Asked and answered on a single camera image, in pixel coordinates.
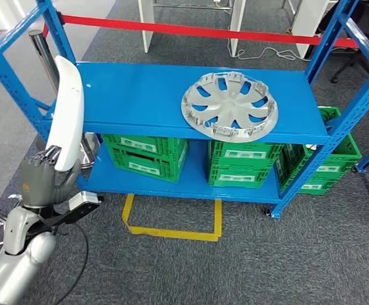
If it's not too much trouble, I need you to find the clear curved frame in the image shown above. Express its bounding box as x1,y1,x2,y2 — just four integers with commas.
0,193,23,252

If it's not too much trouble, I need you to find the white floor cable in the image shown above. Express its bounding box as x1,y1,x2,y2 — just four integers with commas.
228,37,311,63

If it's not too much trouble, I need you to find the white curved plastic part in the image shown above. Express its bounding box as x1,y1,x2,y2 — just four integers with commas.
45,55,85,173

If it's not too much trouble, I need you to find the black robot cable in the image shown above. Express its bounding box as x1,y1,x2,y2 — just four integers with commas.
52,223,89,305

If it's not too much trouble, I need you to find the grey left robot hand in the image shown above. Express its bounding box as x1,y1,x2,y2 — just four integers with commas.
19,145,82,209

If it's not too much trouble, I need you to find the white desk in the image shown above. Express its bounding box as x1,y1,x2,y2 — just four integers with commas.
281,0,331,59
138,0,246,58

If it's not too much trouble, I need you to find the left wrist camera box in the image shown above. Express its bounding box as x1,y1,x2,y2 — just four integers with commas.
38,190,104,230

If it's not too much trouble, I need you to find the grey plastic wheel cover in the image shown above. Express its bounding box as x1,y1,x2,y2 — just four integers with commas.
180,71,279,143

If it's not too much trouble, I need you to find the red barrier belt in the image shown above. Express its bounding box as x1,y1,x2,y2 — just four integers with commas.
42,13,369,50

